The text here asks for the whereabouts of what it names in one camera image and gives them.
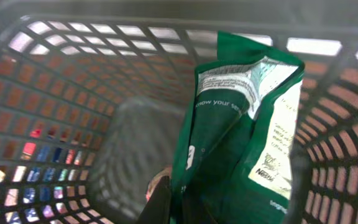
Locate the blue rectangular box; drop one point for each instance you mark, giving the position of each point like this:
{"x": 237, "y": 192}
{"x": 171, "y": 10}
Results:
{"x": 46, "y": 175}

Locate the grey plastic basket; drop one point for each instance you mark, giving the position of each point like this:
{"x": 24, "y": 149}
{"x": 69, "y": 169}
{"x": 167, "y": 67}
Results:
{"x": 110, "y": 83}

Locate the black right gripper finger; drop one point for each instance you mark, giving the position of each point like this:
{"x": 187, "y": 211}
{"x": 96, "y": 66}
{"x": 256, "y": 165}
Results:
{"x": 157, "y": 209}

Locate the green coffee mix bag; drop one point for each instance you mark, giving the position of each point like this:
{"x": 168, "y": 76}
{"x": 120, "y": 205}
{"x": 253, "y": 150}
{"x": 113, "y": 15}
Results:
{"x": 232, "y": 162}

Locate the orange biscuit package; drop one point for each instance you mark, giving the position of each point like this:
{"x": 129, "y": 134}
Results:
{"x": 30, "y": 146}

